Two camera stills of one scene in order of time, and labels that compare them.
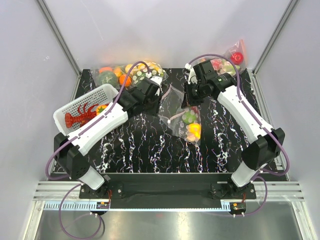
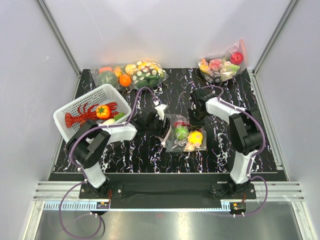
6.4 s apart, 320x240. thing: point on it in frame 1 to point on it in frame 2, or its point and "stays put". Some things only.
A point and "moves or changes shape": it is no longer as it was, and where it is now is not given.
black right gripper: x=188 y=101 to x=192 y=122
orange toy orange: x=121 y=80 stays put
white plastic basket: x=105 y=94 stays put
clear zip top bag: x=186 y=122 moves or changes shape
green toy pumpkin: x=107 y=77 stays put
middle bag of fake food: x=149 y=69 stays put
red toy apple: x=236 y=58 stays put
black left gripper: x=154 y=110 to x=162 y=132
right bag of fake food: x=230 y=62 stays put
